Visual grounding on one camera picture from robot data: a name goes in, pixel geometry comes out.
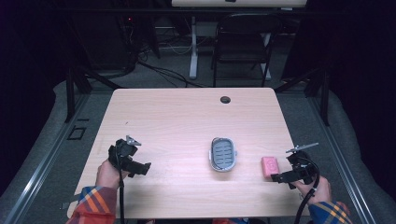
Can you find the black floor cables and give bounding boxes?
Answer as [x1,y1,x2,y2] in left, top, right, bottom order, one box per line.
[124,18,208,89]

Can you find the person's right hand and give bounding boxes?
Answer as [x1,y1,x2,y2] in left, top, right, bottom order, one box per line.
[291,175,332,205]

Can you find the grey metal floor rail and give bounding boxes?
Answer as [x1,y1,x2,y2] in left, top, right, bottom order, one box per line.
[306,94,379,224]
[2,92,92,224]

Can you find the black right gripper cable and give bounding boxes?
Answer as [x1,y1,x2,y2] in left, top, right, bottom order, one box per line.
[293,156,321,224]

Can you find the grey soap dish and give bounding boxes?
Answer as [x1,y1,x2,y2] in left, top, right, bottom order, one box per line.
[207,136,238,174]

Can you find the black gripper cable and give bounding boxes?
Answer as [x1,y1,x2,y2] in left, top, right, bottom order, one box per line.
[293,156,321,224]
[115,146,126,224]

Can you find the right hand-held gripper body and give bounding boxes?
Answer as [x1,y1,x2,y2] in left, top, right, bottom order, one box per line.
[285,142,320,185]

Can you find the white desk leg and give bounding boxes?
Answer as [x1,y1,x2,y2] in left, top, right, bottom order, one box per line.
[189,15,201,80]

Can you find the black folding chair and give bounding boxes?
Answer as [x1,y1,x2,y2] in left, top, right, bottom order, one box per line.
[211,13,284,89]

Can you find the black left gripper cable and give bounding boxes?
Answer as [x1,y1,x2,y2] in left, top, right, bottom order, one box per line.
[115,146,126,224]

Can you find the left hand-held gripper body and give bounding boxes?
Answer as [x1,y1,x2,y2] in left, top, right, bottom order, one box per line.
[107,134,143,173]

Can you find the pink soap bar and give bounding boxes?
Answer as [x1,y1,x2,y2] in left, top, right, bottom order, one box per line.
[261,155,280,179]

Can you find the black metal stand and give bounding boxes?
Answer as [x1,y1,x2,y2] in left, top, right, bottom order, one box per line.
[64,66,123,123]
[273,66,331,127]

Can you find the person's left hand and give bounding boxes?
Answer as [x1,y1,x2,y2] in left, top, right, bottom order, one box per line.
[94,159,130,190]

